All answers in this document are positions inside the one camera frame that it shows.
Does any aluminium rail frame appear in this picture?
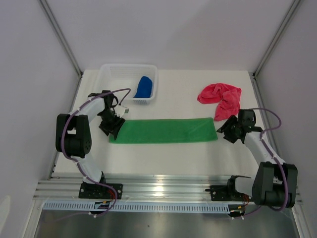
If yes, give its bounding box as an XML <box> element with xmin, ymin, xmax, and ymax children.
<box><xmin>33</xmin><ymin>173</ymin><xmax>303</xmax><ymax>205</ymax></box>

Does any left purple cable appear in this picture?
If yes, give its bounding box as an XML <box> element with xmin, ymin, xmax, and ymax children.
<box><xmin>60</xmin><ymin>88</ymin><xmax>132</xmax><ymax>220</ymax></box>

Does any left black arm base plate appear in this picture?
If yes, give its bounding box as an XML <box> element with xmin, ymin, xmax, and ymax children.
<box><xmin>78</xmin><ymin>182</ymin><xmax>123</xmax><ymax>200</ymax></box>

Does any white slotted cable duct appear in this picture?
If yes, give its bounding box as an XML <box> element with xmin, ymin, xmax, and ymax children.
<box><xmin>43</xmin><ymin>200</ymin><xmax>230</xmax><ymax>214</ymax></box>

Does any aluminium corner post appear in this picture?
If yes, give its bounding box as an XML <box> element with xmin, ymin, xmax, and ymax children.
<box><xmin>252</xmin><ymin>0</ymin><xmax>304</xmax><ymax>77</ymax></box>
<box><xmin>38</xmin><ymin>0</ymin><xmax>84</xmax><ymax>78</ymax></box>

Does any green towel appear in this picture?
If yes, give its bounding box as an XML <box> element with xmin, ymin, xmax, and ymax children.
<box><xmin>109</xmin><ymin>118</ymin><xmax>218</xmax><ymax>144</ymax></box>

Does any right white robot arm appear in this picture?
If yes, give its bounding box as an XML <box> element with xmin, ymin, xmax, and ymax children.
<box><xmin>217</xmin><ymin>109</ymin><xmax>298</xmax><ymax>211</ymax></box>

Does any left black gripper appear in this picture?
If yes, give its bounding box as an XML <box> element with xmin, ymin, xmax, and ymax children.
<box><xmin>99</xmin><ymin>109</ymin><xmax>125</xmax><ymax>140</ymax></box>

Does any left aluminium corner post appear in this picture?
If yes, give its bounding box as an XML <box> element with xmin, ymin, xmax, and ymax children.
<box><xmin>38</xmin><ymin>0</ymin><xmax>84</xmax><ymax>78</ymax></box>

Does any white plastic basket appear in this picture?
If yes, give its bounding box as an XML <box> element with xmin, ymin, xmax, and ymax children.
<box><xmin>93</xmin><ymin>63</ymin><xmax>159</xmax><ymax>105</ymax></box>

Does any pink towel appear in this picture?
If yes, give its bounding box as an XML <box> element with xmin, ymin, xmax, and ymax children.
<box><xmin>197</xmin><ymin>83</ymin><xmax>242</xmax><ymax>121</ymax></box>

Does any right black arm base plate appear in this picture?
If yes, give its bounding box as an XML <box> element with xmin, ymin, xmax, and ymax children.
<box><xmin>205</xmin><ymin>176</ymin><xmax>254</xmax><ymax>202</ymax></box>

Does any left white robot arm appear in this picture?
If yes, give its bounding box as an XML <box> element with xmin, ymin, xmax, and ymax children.
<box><xmin>55</xmin><ymin>88</ymin><xmax>131</xmax><ymax>198</ymax></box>

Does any blue towel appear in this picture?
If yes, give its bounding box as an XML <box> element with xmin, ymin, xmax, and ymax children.
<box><xmin>134</xmin><ymin>76</ymin><xmax>153</xmax><ymax>98</ymax></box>

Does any right aluminium corner post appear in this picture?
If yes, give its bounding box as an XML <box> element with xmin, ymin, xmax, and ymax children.
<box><xmin>252</xmin><ymin>0</ymin><xmax>304</xmax><ymax>77</ymax></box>

